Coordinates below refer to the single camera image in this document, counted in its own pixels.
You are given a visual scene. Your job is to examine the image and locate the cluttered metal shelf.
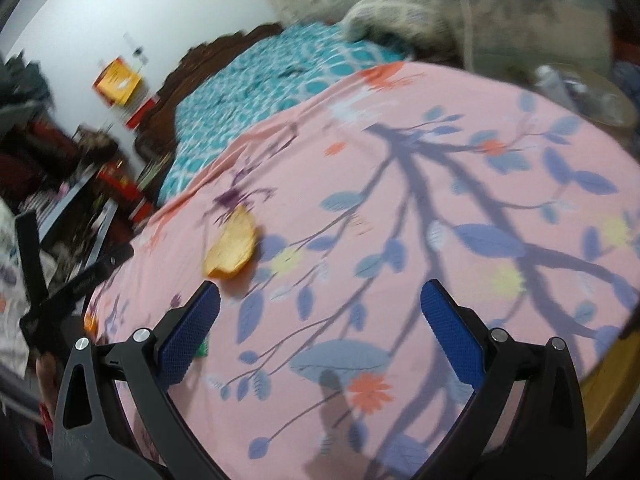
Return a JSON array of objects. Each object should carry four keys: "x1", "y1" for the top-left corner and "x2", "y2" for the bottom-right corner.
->
[{"x1": 1, "y1": 55, "x2": 127, "y2": 266}]

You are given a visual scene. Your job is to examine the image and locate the beige round trash bin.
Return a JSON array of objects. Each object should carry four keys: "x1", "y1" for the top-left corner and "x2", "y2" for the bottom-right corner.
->
[{"x1": 530, "y1": 63, "x2": 639, "y2": 130}]

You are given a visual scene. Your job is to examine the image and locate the beige patterned pillow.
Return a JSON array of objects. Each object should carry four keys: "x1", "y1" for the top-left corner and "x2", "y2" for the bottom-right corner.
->
[{"x1": 341, "y1": 0, "x2": 464, "y2": 61}]

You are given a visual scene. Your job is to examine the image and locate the clear storage box blue handle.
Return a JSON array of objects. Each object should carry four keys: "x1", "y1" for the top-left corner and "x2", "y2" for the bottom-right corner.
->
[{"x1": 460, "y1": 0, "x2": 616, "y2": 80}]

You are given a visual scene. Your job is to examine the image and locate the pink floral bed sheet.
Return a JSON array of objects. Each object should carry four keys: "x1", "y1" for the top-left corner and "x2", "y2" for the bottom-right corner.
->
[{"x1": 90, "y1": 63, "x2": 639, "y2": 479}]

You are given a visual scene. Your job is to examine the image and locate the dark wooden headboard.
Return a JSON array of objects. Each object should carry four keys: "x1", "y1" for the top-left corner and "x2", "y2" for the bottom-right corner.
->
[{"x1": 134, "y1": 23, "x2": 283, "y2": 162}]

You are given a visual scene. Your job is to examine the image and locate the white cable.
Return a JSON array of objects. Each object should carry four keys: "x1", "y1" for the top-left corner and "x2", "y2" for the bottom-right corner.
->
[{"x1": 456, "y1": 0, "x2": 482, "y2": 74}]

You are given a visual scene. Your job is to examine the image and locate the green wrapper scrap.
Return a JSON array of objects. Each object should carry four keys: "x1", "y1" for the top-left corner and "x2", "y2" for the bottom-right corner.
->
[{"x1": 195, "y1": 337, "x2": 209, "y2": 358}]

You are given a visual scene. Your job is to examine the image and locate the red yellow wall calendar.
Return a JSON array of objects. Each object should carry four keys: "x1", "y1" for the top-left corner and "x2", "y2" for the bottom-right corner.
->
[{"x1": 92, "y1": 56, "x2": 157, "y2": 130}]

